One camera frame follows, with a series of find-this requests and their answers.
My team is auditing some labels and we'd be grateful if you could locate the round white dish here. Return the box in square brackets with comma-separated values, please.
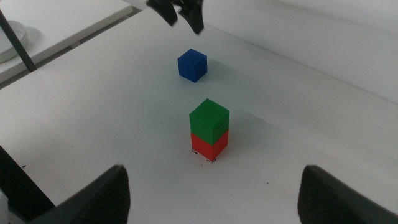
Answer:
[0, 20, 29, 64]

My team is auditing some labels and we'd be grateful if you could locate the red cube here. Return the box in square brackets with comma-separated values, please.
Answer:
[190, 129, 229, 163]

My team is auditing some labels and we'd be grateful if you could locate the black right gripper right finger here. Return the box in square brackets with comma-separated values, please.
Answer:
[297, 164, 398, 224]

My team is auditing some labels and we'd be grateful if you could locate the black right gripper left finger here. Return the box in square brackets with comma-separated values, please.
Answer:
[29, 164, 131, 224]

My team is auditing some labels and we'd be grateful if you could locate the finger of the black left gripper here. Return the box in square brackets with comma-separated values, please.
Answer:
[178, 0, 205, 35]
[146, 0, 179, 27]

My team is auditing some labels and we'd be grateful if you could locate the green cube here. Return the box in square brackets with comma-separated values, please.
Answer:
[188, 98, 231, 146]

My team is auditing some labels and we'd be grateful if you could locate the white side table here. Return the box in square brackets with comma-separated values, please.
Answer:
[0, 0, 134, 83]

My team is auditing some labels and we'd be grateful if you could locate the blue cube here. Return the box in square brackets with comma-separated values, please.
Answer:
[177, 48, 208, 83]

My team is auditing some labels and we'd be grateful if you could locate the thin black pole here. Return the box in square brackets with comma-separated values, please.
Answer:
[0, 9, 38, 73]

